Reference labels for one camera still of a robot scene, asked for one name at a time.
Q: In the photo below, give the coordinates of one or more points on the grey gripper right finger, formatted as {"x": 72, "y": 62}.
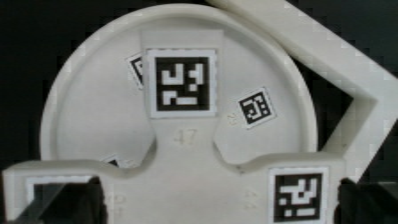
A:
{"x": 368, "y": 203}

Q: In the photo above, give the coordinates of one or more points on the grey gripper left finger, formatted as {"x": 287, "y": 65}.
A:
{"x": 68, "y": 204}

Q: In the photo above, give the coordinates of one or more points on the white right fence bar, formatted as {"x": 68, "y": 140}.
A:
{"x": 349, "y": 70}

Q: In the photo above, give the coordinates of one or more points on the white cross-shaped table base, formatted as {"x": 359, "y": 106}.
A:
{"x": 194, "y": 190}

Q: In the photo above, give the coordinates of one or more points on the white round table top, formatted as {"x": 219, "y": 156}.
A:
{"x": 178, "y": 88}

